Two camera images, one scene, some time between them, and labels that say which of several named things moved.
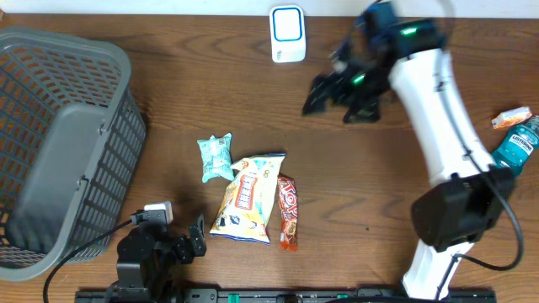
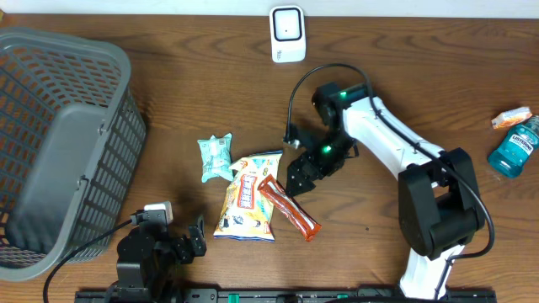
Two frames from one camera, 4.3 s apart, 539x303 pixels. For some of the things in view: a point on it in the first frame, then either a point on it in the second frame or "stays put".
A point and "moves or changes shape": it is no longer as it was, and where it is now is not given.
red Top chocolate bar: (288, 209) moves or changes shape
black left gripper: (185, 252) stays put
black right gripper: (318, 91) → (305, 178)
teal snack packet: (216, 156) stays put
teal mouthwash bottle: (518, 146) stays put
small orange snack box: (510, 117) stays put
